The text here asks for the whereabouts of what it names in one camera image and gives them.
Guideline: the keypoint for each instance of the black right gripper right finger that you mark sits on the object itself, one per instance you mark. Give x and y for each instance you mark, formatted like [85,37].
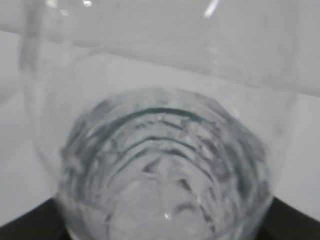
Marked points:
[284,222]

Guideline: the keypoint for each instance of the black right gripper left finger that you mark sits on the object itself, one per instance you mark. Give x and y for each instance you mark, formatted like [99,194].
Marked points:
[41,223]

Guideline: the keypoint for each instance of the clear water bottle green label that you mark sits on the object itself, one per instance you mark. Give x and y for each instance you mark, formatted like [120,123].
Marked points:
[161,119]

